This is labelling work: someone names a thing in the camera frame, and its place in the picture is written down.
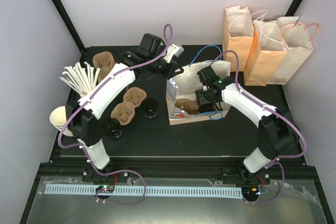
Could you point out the orange paper bag middle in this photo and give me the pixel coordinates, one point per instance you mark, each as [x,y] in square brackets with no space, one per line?
[266,53]

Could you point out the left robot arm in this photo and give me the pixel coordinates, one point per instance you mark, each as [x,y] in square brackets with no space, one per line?
[85,116]

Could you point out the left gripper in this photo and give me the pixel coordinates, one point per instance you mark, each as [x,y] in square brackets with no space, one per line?
[170,72]

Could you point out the brown cup carrier stack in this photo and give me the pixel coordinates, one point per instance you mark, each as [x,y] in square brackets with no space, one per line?
[105,62]

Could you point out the light blue cable duct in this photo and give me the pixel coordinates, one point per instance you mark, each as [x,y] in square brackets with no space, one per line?
[148,191]

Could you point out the cup of white straws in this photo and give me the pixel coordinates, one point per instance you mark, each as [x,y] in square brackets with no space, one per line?
[81,79]

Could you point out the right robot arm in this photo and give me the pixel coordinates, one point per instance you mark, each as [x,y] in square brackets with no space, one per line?
[276,132]

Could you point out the orange paper bag white handles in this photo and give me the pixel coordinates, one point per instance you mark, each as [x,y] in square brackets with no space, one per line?
[238,34]

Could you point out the brown carrier half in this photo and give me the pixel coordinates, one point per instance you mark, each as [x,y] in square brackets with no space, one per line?
[124,112]

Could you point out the beige paper bag orange handles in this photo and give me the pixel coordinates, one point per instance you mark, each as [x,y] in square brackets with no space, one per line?
[298,43]

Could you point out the white paper cup stack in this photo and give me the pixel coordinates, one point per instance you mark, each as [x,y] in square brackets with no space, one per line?
[58,117]

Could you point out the blue checkered paper bag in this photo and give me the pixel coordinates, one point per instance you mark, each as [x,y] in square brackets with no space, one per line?
[183,86]

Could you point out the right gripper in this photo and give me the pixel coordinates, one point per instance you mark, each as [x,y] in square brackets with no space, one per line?
[201,100]

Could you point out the brown pulp cup carrier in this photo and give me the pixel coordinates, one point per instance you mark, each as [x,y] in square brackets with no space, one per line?
[189,106]

